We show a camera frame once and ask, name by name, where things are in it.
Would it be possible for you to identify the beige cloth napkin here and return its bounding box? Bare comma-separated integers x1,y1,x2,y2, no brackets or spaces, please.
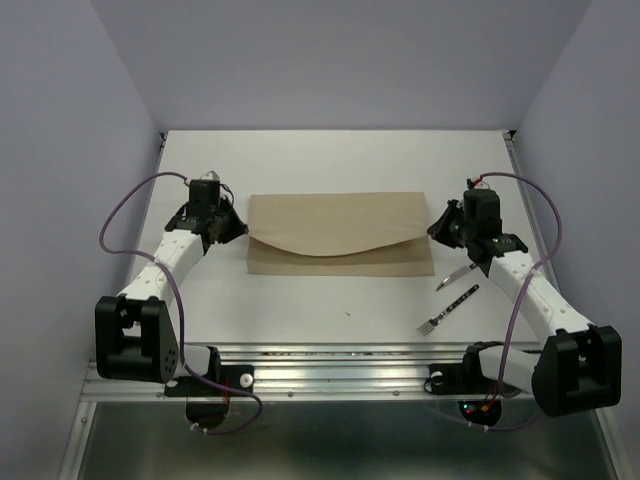
247,192,435,277

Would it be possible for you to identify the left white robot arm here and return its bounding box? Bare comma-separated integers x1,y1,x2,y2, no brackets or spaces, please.
94,171,249,396

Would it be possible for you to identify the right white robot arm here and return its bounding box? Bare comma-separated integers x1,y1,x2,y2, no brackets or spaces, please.
427,188,622,417

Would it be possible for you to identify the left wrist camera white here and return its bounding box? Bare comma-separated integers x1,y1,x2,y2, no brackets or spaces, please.
199,170,220,182

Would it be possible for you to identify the steel knife black handle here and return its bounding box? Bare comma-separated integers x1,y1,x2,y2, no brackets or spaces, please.
436,263,477,291

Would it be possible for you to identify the steel fork black handle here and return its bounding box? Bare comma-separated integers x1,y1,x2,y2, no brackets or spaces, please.
417,284,480,336

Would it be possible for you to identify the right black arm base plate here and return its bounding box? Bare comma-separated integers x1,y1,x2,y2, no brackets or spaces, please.
423,341,503,395

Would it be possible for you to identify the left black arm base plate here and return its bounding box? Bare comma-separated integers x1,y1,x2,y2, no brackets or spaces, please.
164,345,255,399

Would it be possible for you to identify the aluminium front rail frame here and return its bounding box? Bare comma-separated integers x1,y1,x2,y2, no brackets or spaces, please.
79,342,601,401

